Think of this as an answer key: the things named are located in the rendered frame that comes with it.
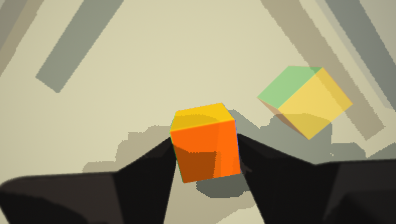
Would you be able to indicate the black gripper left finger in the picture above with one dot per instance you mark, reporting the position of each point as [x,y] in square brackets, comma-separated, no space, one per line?
[137,194]

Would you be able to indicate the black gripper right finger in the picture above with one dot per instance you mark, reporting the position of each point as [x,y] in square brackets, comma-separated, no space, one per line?
[286,192]

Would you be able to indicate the transparent green and yellow cube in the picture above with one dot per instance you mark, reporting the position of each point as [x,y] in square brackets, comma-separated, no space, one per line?
[305,98]

